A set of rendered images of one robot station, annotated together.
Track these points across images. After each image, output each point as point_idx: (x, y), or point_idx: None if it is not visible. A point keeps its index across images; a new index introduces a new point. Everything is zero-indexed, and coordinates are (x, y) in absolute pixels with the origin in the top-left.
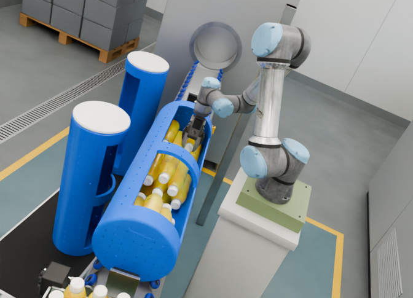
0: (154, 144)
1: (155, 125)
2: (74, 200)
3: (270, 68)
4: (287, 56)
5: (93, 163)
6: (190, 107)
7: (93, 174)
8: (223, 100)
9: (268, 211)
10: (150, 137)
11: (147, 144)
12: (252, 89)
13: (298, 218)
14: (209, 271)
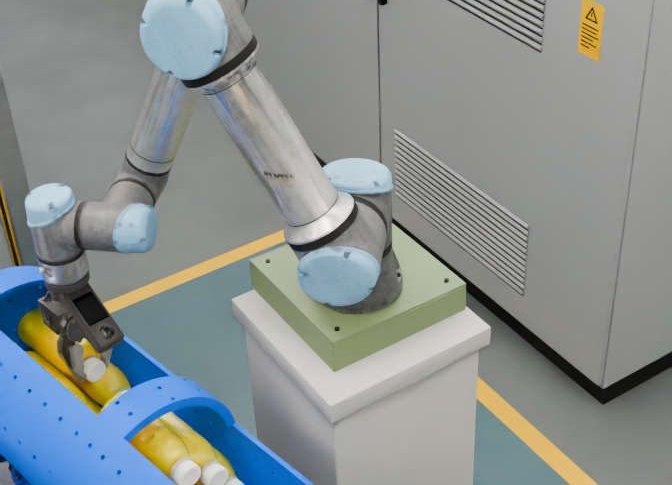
0: (94, 436)
1: (2, 398)
2: None
3: (238, 80)
4: (248, 29)
5: None
6: (5, 290)
7: None
8: (129, 215)
9: (398, 326)
10: (51, 432)
11: (74, 451)
12: (156, 140)
13: (450, 284)
14: None
